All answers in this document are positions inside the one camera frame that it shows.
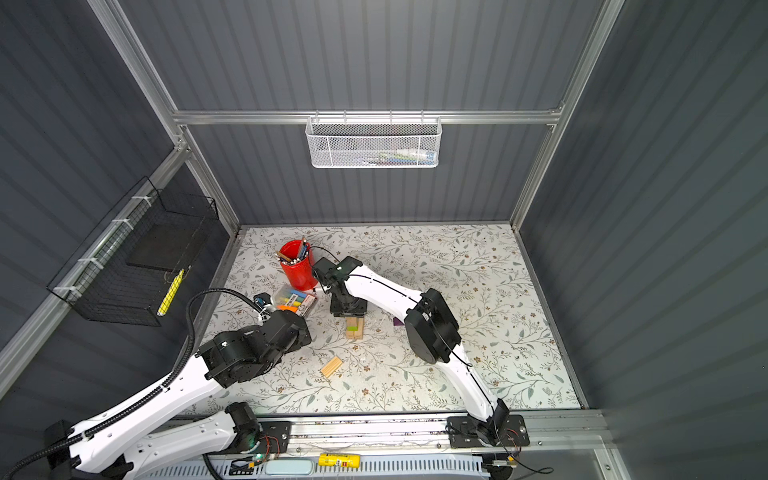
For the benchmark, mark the yellow highlighter in basket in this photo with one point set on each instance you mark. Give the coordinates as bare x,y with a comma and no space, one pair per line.
167,300

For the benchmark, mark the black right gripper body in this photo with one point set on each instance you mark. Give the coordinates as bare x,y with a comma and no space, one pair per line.
346,307

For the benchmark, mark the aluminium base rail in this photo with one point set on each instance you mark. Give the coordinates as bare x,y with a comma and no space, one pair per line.
391,433

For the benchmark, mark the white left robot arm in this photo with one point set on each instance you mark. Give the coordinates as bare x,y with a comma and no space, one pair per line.
96,447

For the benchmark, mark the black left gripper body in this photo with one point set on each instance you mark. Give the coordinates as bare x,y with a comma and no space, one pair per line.
305,338

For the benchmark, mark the black wire basket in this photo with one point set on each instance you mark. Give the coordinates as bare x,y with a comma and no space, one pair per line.
125,273

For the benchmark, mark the red pen cup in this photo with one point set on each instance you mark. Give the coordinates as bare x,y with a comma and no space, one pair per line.
296,260

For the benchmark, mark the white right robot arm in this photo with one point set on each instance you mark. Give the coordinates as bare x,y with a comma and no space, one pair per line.
433,335

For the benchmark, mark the white wire mesh basket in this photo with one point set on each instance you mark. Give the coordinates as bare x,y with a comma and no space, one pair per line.
386,144

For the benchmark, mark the wood block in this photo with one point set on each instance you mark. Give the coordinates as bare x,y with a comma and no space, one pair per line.
355,335
332,366

